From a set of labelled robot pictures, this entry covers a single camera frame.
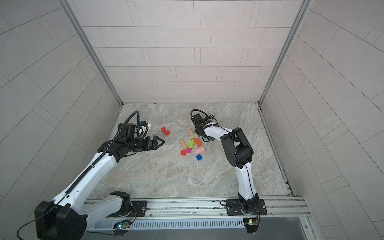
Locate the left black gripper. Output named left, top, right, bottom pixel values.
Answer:
left=126, top=136, right=166, bottom=153

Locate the natural wood block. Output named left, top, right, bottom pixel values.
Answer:
left=179, top=140, right=188, bottom=151
left=188, top=130, right=195, bottom=140

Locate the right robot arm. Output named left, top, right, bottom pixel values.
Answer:
left=190, top=109, right=267, bottom=216

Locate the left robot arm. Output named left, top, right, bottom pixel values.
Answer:
left=35, top=136, right=165, bottom=240

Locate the red arch wood block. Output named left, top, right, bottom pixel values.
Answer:
left=161, top=127, right=170, bottom=136

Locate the orange wood block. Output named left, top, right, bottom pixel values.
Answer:
left=194, top=138, right=203, bottom=148

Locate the lime green wood block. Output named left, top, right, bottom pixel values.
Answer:
left=188, top=140, right=195, bottom=149

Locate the pink wood block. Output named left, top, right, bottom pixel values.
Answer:
left=196, top=147, right=206, bottom=155

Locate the left circuit board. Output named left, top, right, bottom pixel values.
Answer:
left=113, top=221, right=132, bottom=231

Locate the circuit board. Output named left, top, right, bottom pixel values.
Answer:
left=113, top=221, right=132, bottom=231
left=243, top=218, right=260, bottom=228

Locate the right circuit board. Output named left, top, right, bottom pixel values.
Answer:
left=243, top=218, right=260, bottom=228

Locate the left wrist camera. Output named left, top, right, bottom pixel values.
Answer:
left=139, top=121, right=151, bottom=131

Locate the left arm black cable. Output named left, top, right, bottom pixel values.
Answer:
left=98, top=110, right=141, bottom=163

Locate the aluminium mounting rail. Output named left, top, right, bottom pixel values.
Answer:
left=58, top=195, right=310, bottom=223

